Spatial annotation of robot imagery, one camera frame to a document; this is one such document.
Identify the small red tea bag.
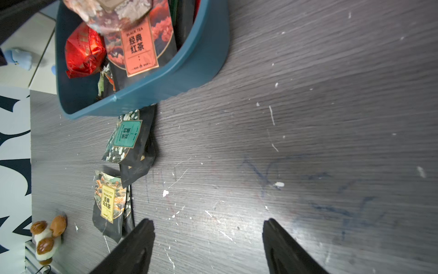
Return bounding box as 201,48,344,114
65,22,107,79

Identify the green tea bag top pile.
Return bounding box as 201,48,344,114
102,105,156,188

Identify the teal plastic storage box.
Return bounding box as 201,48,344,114
55,1,230,119

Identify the light blue drawer box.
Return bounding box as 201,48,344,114
1,12,57,94

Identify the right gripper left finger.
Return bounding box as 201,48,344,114
91,219,155,274

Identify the yellow label black tea bag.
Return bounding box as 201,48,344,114
92,171,135,243

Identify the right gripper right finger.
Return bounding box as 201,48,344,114
262,218,328,274

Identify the brown white plush dog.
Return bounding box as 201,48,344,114
30,215,67,266

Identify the pink label black tea bag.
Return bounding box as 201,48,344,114
104,1,177,91

